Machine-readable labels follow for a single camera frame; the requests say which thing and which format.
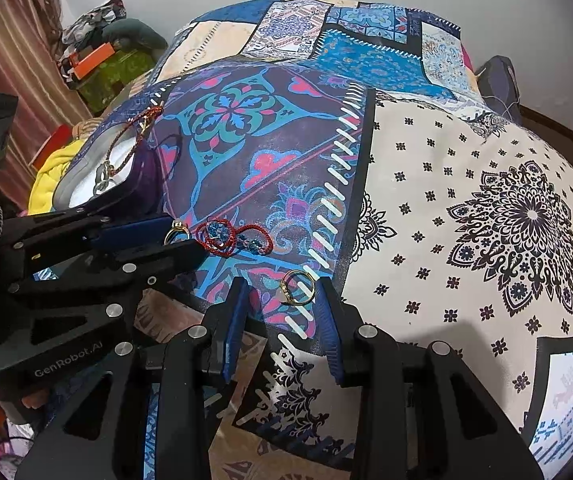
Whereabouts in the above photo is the purple jewelry box white lining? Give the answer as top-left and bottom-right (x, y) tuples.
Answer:
(52, 124), (162, 218)

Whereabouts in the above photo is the orange box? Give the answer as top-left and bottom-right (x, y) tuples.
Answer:
(73, 42), (115, 80)

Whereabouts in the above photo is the yellow cartoon blanket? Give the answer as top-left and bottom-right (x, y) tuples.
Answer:
(27, 140), (85, 216)

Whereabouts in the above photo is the green patterned storage box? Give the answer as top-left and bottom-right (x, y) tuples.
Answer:
(76, 49), (155, 115)

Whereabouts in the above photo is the striped brown curtain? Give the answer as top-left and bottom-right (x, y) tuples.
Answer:
(0, 0), (91, 209)

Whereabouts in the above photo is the dark grey bag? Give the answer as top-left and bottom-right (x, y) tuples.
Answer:
(476, 55), (523, 126)

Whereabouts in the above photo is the gold ring with stone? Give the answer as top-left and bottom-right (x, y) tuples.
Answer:
(162, 219), (193, 246)

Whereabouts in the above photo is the red braided cord necklace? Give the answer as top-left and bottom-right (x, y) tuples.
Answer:
(103, 104), (165, 179)

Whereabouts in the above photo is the pile of clothes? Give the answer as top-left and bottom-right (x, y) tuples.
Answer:
(60, 0), (168, 58)

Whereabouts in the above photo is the red bead bracelet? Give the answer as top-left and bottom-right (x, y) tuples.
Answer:
(194, 218), (276, 258)

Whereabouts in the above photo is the patchwork patterned bedspread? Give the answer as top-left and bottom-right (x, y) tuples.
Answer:
(92, 0), (573, 479)

